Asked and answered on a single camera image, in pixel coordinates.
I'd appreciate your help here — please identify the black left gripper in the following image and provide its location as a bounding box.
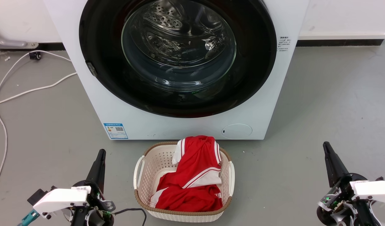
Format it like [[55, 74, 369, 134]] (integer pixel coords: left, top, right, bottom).
[[70, 149, 116, 226]]

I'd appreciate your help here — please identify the white power cable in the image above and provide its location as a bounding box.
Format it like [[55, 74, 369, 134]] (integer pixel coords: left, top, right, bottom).
[[0, 72, 77, 106], [0, 50, 72, 193]]

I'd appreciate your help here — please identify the cream plastic laundry basket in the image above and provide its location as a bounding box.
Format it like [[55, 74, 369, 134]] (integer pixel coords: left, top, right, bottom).
[[133, 141, 235, 223]]

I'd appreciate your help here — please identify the white front-load washing machine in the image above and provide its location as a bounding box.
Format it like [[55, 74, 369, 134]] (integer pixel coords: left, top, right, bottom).
[[44, 0, 309, 140]]

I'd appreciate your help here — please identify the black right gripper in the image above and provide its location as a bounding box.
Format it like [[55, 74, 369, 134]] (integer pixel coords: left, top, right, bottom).
[[316, 142, 382, 226]]

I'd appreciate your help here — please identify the round black glass washer door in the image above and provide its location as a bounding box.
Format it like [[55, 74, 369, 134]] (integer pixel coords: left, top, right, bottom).
[[79, 0, 277, 118]]

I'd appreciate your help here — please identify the small printed text sticker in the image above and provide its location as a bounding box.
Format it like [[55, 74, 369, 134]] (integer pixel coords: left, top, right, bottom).
[[277, 36, 292, 54]]

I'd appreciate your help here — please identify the steel perforated washer drum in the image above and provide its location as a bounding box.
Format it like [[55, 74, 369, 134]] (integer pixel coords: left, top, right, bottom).
[[122, 0, 237, 92]]

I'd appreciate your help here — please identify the grey pipe with bracket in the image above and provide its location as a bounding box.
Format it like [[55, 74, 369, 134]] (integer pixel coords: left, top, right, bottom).
[[0, 35, 39, 49]]

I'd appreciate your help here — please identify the blue energy label sticker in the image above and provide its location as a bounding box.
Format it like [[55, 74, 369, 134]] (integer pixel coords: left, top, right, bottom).
[[103, 123, 129, 140]]

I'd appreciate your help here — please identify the red and white jersey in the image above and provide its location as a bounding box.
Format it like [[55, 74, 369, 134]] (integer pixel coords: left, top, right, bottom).
[[149, 135, 223, 212]]

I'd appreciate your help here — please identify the thin black cable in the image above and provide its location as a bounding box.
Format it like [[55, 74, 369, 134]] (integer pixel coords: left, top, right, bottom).
[[113, 208, 147, 226]]

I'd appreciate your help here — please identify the round white filter cover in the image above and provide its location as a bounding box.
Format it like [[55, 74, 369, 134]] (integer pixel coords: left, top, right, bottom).
[[221, 124, 253, 139]]

